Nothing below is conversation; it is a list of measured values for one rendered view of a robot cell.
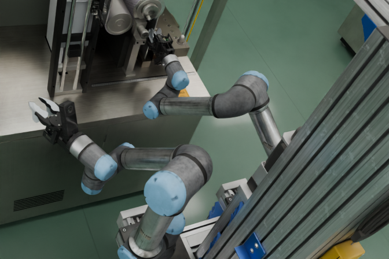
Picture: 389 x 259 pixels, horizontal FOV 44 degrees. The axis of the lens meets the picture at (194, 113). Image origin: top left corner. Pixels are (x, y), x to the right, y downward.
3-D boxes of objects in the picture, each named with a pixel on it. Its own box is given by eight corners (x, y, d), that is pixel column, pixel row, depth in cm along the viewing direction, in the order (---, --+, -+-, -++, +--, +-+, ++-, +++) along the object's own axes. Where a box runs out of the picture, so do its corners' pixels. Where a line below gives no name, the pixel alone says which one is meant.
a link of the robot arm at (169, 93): (151, 103, 213) (158, 86, 205) (165, 89, 221) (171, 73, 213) (166, 112, 212) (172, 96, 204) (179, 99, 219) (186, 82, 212)
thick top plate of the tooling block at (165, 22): (157, 59, 230) (160, 50, 226) (128, 5, 250) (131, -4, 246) (186, 56, 238) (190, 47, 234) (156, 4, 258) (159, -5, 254)
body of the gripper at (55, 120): (40, 134, 159) (65, 157, 156) (44, 116, 154) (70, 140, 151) (57, 125, 165) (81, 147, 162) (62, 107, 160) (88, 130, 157)
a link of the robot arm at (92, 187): (114, 182, 169) (120, 165, 161) (91, 201, 161) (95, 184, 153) (98, 167, 171) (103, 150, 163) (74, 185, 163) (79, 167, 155)
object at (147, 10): (162, 10, 208) (150, 21, 210) (160, 6, 209) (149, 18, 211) (150, 3, 202) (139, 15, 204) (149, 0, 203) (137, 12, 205)
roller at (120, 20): (104, 35, 208) (109, 14, 199) (87, -3, 221) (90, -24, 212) (129, 33, 214) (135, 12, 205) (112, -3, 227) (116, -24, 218)
